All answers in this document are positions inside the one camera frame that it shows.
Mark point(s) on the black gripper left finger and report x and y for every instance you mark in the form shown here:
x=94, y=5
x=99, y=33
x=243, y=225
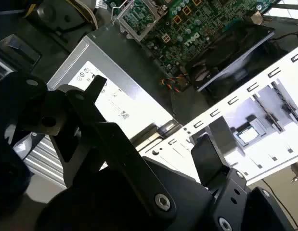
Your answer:
x=120, y=149

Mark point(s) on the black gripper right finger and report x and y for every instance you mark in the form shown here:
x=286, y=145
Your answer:
x=209, y=161

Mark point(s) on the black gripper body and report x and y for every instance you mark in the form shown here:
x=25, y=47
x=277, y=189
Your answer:
x=103, y=207

